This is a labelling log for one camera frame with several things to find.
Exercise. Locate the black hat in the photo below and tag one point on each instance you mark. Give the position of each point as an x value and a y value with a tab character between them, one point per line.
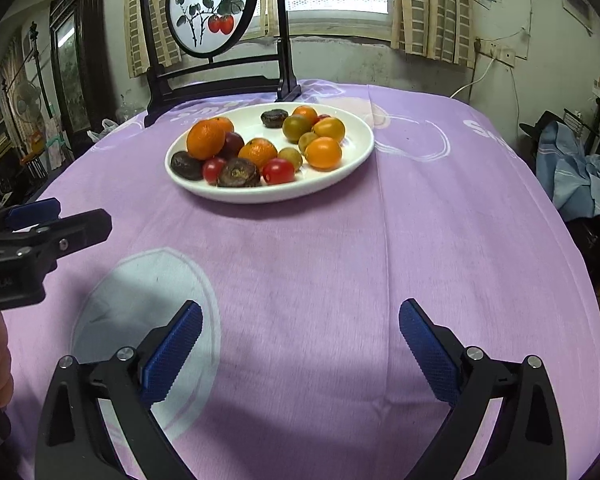
540	127

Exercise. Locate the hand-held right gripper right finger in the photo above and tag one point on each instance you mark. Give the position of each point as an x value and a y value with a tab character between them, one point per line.
430	355

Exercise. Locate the large red tomato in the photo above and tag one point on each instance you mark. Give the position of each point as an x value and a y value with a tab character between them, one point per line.
278	171

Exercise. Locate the small yellow-green fruit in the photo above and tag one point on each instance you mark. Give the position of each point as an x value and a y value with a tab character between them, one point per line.
307	141
290	157

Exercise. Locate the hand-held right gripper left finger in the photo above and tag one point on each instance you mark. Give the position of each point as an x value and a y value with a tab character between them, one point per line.
172	350

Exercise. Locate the dark wooden cabinet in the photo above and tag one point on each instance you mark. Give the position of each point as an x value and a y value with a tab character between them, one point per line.
87	35

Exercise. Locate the large orange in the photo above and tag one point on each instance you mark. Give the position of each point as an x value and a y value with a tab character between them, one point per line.
206	139

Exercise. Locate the purple tablecloth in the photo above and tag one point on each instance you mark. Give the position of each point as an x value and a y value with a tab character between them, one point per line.
330	260

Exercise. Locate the orange mandarin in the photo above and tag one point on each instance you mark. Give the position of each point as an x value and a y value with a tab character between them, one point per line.
226	124
257	152
306	112

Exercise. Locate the white standing fan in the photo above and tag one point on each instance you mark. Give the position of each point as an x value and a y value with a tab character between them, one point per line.
27	97

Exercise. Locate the blue clothes pile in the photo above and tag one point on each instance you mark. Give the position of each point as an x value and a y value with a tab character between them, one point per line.
570	170

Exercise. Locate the tiny red cherry tomato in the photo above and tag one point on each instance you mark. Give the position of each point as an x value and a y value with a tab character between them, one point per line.
323	118

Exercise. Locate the white oval plate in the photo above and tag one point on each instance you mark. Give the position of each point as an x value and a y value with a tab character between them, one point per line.
352	152

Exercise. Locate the orange kumquat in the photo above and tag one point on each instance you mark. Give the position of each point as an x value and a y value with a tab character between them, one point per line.
328	127
323	153

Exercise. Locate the white plastic bag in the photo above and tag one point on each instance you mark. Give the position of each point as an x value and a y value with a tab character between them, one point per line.
105	127

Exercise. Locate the dark brown water chestnut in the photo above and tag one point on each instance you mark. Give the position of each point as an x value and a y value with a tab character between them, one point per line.
186	165
238	172
274	118

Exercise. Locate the dark red plum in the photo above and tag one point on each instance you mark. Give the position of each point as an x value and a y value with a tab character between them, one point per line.
233	144

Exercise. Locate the beige checked curtain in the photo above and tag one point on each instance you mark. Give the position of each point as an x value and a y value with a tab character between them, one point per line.
435	10
140	20

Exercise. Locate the white wall socket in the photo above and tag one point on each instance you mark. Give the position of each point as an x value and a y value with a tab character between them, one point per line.
500	52

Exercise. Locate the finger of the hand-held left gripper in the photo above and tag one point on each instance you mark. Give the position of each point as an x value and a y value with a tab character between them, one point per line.
80	230
30	212

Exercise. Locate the green-orange mandarin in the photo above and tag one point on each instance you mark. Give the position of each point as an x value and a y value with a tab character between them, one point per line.
295	128

